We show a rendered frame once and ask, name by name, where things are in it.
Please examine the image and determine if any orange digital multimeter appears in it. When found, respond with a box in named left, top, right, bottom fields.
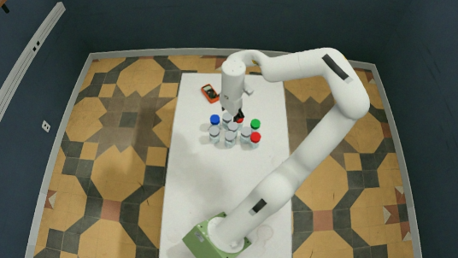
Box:
left=201, top=84, right=219, bottom=104

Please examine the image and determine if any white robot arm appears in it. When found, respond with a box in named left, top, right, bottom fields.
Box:
left=207, top=48, right=370, bottom=254

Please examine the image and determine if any blue bottle cap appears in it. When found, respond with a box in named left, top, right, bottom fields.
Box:
left=210, top=114, right=220, bottom=129

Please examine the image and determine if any small bottle with red cap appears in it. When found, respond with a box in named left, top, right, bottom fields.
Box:
left=236, top=119, right=244, bottom=131
left=249, top=132, right=261, bottom=150

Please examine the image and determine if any green-capped bottle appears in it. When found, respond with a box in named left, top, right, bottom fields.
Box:
left=250, top=119, right=261, bottom=133

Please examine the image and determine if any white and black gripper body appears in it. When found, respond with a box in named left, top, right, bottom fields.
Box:
left=219, top=91, right=243, bottom=116

